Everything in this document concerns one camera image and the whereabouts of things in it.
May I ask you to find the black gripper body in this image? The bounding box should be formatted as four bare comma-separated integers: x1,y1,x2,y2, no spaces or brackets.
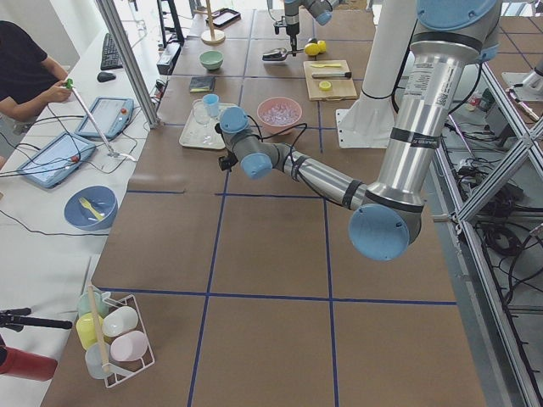
218,150,238,171
273,20,299,36

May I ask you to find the metal ice scoop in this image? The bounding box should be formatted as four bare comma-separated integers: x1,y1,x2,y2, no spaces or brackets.
262,47,304,62

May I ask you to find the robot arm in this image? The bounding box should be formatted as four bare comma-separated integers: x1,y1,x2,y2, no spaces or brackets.
273,0,344,57
216,1,501,261

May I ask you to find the light blue cup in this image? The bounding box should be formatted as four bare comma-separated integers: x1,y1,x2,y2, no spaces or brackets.
202,93,220,118

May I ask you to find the clear ice cubes pile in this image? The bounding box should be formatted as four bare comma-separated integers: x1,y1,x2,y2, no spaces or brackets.
261,103,298,126

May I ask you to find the yellow lemon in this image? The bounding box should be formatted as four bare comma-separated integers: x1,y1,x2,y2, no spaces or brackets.
304,42,321,57
316,40,327,53

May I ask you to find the clear wine glass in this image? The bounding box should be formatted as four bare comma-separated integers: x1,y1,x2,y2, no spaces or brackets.
193,100,213,146

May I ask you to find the yellow plastic knife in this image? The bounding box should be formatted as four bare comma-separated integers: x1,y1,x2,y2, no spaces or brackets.
310,63,343,69

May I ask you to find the cream bear tray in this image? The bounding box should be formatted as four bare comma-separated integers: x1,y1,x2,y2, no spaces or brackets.
179,99,225,150

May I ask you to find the wooden cutting board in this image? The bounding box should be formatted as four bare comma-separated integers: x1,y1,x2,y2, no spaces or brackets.
303,60,358,101

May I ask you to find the lemon half slice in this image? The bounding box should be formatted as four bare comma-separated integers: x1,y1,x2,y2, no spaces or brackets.
318,81,333,92

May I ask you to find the steel cylinder rod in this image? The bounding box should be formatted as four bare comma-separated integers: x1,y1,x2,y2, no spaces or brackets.
311,71,352,80

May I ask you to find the pink bowl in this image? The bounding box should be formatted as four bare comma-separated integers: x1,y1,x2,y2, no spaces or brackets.
256,97,303,134

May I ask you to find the wooden mug tree stand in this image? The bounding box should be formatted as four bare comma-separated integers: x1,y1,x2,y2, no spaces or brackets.
200,0,226,45

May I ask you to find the green bowl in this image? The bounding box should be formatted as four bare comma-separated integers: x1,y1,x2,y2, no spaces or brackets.
199,50,224,71

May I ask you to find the grey folded cloth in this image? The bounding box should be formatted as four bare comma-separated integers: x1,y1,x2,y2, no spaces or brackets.
189,75,216,93

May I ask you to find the blue teach pendant far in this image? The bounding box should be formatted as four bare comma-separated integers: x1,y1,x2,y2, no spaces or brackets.
75,97,135,141

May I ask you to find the blue teach pendant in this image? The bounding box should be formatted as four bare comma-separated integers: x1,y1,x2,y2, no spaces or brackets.
17,132,96,188
75,97,135,141

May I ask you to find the blue bowl with fork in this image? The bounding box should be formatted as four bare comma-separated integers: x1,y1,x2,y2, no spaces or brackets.
64,186,118,231

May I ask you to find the black computer mouse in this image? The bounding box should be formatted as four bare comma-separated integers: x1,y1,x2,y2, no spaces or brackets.
97,71,116,83

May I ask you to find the black keyboard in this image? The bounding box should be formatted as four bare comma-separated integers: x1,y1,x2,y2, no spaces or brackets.
100,33,123,70

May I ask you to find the blue teach pendant near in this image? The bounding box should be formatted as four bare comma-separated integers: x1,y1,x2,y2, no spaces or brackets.
17,132,96,188

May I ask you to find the person in black shirt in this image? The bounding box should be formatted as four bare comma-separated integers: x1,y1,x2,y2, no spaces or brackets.
1,20,71,122

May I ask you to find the red bottle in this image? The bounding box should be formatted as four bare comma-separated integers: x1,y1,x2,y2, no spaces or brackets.
1,346,58,382

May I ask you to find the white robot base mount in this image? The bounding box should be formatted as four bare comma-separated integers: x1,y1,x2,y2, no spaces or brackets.
336,0,417,148

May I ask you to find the aluminium frame post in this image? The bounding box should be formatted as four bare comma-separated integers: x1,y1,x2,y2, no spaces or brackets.
97,0,160,129

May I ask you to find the white wire cup rack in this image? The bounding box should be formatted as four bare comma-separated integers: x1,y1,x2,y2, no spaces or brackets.
76,285,155,388

